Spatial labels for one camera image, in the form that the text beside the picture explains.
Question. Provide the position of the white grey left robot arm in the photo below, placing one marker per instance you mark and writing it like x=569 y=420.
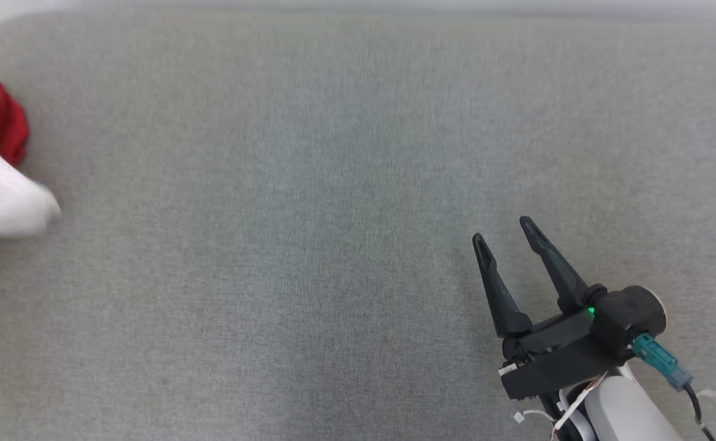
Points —
x=2 y=196

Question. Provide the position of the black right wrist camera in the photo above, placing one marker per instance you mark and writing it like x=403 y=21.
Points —
x=633 y=318

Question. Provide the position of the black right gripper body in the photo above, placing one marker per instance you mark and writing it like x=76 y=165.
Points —
x=553 y=355

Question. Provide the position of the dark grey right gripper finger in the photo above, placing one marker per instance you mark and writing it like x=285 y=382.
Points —
x=501 y=294
x=560 y=269

